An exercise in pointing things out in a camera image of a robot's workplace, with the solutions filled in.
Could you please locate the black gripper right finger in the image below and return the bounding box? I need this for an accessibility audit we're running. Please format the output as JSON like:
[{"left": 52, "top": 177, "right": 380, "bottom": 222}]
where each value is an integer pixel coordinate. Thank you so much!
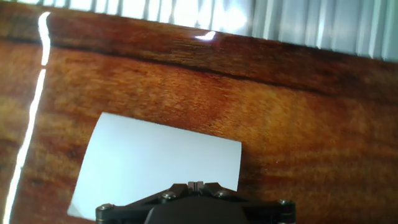
[{"left": 196, "top": 181, "right": 296, "bottom": 224}]

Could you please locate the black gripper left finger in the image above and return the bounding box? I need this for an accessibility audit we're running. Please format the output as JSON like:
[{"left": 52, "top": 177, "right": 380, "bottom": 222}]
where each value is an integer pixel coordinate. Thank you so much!
[{"left": 95, "top": 181, "right": 197, "bottom": 224}]

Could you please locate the glossy dark wooden board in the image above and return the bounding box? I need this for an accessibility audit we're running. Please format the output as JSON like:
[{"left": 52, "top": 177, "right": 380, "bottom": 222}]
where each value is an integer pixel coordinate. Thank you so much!
[{"left": 0, "top": 0, "right": 398, "bottom": 224}]

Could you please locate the white paper sheet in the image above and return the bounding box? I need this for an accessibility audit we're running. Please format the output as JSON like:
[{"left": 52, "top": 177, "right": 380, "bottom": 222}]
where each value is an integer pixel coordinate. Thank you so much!
[{"left": 67, "top": 111, "right": 243, "bottom": 220}]

